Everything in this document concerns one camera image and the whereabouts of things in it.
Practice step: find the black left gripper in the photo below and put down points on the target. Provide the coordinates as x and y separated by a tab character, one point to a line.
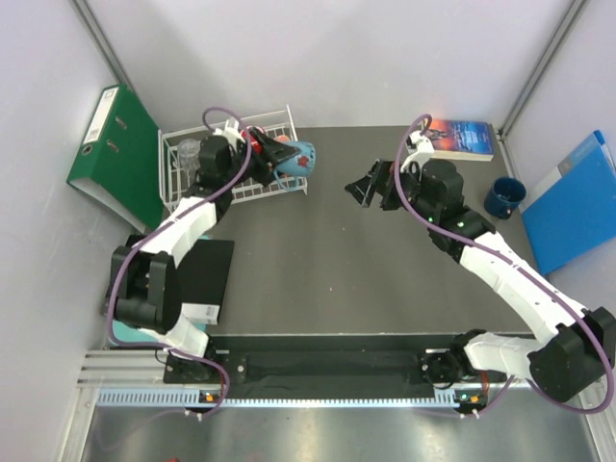
275	152

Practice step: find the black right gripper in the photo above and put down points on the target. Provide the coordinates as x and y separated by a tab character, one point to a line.
384	179

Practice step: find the light blue ceramic mug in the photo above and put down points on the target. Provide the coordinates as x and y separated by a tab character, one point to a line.
299	165

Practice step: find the dark blue ceramic mug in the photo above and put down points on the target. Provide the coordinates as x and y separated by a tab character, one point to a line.
504	197

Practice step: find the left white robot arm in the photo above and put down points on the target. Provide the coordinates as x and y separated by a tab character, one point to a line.
200	209

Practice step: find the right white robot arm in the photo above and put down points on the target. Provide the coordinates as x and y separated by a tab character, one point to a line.
571	348

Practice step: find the red ceramic mug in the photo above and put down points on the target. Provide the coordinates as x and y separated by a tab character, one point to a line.
257	136

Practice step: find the clear drinking glass left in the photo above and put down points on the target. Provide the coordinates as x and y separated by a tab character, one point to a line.
188	155

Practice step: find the blue cover paperback book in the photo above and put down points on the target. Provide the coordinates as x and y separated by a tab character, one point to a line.
460	140

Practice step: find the black book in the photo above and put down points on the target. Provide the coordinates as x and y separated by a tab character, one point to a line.
207	274

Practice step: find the green lever arch binder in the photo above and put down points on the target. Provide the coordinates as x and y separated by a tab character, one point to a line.
117	162

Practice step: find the blue folder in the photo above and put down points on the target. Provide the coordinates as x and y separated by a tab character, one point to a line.
572	210

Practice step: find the teal notebook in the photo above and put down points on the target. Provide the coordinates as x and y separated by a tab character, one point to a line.
128	335

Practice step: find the white wire dish rack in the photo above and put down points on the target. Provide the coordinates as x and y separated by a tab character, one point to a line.
173	182

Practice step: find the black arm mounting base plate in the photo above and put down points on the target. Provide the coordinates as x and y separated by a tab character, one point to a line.
382	365

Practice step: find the aluminium frame rail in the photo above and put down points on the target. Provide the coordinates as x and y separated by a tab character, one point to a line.
122	368

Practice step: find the grey slotted cable duct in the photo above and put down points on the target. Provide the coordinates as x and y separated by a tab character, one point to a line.
194	398

